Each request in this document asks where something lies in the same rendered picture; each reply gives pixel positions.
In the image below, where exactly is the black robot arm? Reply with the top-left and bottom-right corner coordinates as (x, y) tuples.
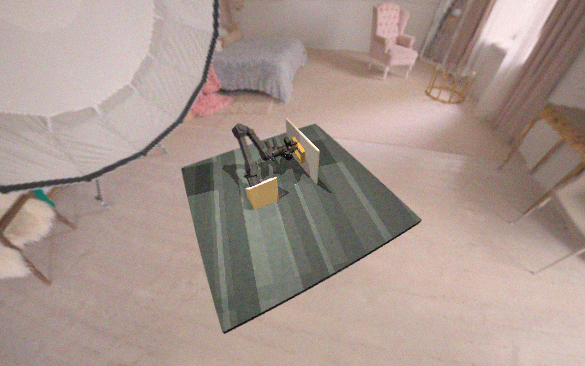
(232, 123), (293, 187)

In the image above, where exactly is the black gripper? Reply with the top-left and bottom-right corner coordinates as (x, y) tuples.
(277, 136), (298, 156)

